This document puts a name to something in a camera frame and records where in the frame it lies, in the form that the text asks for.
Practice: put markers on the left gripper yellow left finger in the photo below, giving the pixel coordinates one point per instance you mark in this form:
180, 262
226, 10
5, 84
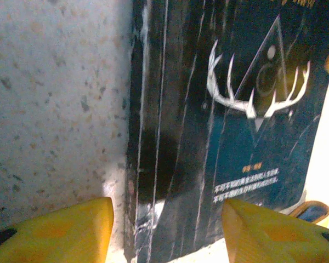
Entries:
57, 235

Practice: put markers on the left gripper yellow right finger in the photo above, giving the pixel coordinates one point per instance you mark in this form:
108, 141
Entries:
277, 238

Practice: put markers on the black book antler print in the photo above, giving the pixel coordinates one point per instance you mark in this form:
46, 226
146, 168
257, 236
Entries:
181, 109

